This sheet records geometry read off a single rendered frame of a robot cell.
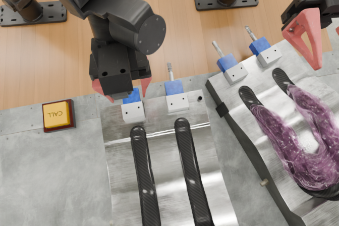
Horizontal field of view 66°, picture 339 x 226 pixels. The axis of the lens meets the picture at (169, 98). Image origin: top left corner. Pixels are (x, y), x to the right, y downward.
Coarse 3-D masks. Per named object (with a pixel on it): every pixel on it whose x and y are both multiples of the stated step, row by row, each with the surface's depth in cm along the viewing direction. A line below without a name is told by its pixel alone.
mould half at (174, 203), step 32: (192, 96) 66; (128, 128) 63; (160, 128) 64; (192, 128) 64; (128, 160) 62; (160, 160) 62; (128, 192) 60; (160, 192) 60; (224, 192) 59; (128, 224) 56; (192, 224) 55; (224, 224) 55
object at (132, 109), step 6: (138, 90) 64; (132, 96) 64; (138, 96) 64; (126, 102) 64; (132, 102) 64; (138, 102) 62; (126, 108) 62; (132, 108) 62; (138, 108) 62; (126, 114) 61; (132, 114) 61; (138, 114) 62; (144, 114) 64; (126, 120) 63; (132, 120) 64
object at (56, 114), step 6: (60, 102) 70; (66, 102) 70; (48, 108) 69; (54, 108) 69; (60, 108) 70; (66, 108) 70; (48, 114) 69; (54, 114) 69; (60, 114) 69; (66, 114) 69; (48, 120) 69; (54, 120) 69; (60, 120) 69; (66, 120) 69; (48, 126) 68; (54, 126) 69
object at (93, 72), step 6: (102, 42) 41; (90, 54) 48; (138, 54) 47; (144, 54) 47; (90, 60) 47; (138, 60) 46; (144, 60) 46; (90, 66) 46; (138, 66) 45; (144, 66) 45; (90, 72) 45; (96, 72) 45
